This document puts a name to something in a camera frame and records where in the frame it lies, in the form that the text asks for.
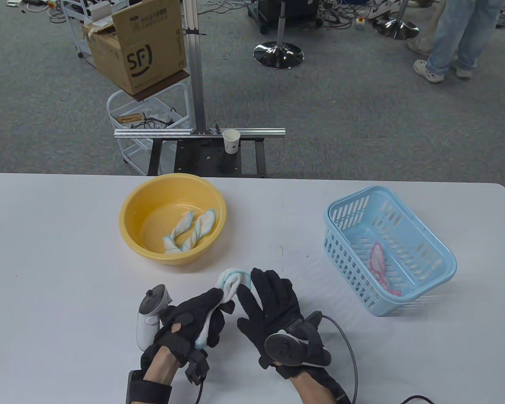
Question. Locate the person's left hand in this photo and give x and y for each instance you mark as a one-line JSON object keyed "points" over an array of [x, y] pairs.
{"points": [[189, 315]]}

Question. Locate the person's right hand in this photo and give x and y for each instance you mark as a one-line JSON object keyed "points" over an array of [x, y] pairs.
{"points": [[277, 303]]}

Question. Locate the white blue-trimmed sock pair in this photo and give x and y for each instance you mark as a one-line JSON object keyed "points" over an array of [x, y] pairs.
{"points": [[231, 282]]}

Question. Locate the blue-trimmed white dish cloth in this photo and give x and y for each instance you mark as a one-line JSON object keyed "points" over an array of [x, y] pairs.
{"points": [[204, 221]]}

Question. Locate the white pink-trimmed sock pair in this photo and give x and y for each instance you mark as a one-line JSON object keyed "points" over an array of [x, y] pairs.
{"points": [[378, 259]]}

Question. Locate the person's right forearm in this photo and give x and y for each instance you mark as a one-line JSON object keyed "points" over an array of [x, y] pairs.
{"points": [[311, 389]]}

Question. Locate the person's left forearm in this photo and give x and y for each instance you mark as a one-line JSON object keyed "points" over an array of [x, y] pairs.
{"points": [[162, 370]]}

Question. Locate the dark grey white controller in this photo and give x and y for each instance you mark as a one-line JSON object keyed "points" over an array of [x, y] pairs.
{"points": [[145, 328], [286, 349]]}

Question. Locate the yellow plastic basin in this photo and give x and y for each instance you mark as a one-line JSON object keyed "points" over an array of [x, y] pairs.
{"points": [[151, 202]]}

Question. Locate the light blue plastic basket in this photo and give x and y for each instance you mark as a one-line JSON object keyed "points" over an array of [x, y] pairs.
{"points": [[429, 261]]}

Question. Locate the black metal stand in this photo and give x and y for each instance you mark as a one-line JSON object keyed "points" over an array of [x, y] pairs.
{"points": [[202, 158]]}

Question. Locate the white paper cup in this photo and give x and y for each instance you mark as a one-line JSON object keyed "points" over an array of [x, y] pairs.
{"points": [[231, 141]]}

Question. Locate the small brown box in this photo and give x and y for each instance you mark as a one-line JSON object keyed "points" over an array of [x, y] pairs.
{"points": [[130, 118]]}

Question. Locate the brown wooden board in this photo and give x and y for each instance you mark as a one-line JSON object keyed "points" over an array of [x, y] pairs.
{"points": [[168, 82]]}

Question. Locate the chrome stool base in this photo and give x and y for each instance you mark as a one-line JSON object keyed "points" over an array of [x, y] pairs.
{"points": [[277, 54], [395, 29]]}

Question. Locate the brown cardboard box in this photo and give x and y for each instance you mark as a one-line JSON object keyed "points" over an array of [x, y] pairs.
{"points": [[151, 46]]}

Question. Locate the black wheeled equipment base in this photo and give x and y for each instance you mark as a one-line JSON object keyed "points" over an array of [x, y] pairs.
{"points": [[269, 12]]}

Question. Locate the white metal rack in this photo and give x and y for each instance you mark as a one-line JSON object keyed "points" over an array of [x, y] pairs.
{"points": [[73, 25]]}

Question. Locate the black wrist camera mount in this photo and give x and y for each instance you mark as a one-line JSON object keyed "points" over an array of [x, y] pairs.
{"points": [[343, 393], [145, 391]]}

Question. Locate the aluminium profile frame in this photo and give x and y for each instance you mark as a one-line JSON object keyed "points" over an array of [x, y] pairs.
{"points": [[195, 84]]}

